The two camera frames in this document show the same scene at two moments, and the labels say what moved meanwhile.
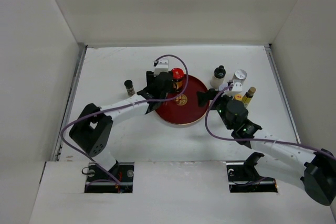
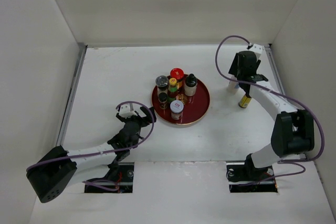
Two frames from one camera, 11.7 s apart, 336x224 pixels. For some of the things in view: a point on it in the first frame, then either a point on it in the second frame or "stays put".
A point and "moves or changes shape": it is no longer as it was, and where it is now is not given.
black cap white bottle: x=217 y=79 -> x=190 y=85
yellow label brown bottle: x=248 y=96 stays put
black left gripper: x=151 y=78 -> x=145 y=122
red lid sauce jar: x=178 y=75 stays put
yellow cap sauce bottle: x=238 y=96 moves or changes shape
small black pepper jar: x=130 y=90 moves or changes shape
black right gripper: x=203 y=97 -> x=233 y=70
